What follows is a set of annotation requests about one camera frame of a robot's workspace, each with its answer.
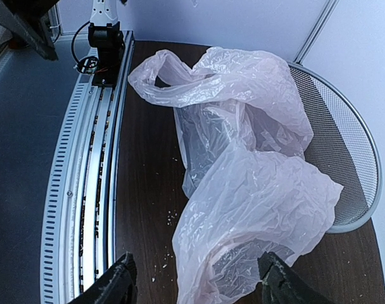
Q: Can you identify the left aluminium corner post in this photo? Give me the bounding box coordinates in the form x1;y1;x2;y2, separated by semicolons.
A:
293;0;339;65

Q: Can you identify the grey mesh trash bin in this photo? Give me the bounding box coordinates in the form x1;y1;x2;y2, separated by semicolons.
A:
289;63;382;234

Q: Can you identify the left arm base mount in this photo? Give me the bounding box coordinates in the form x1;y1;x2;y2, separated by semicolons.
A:
71;24;125;88

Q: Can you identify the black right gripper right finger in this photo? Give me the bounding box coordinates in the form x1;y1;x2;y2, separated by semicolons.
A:
257;251;332;304

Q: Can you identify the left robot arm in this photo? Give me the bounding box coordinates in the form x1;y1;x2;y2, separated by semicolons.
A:
88;0;123;62

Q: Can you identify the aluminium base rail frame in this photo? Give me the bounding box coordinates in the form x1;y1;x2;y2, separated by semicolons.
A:
40;31;135;303

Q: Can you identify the pink plastic trash bag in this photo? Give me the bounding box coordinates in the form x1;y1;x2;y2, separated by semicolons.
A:
128;47;343;303

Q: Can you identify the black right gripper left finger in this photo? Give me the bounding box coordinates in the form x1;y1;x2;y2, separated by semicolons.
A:
72;252;137;304

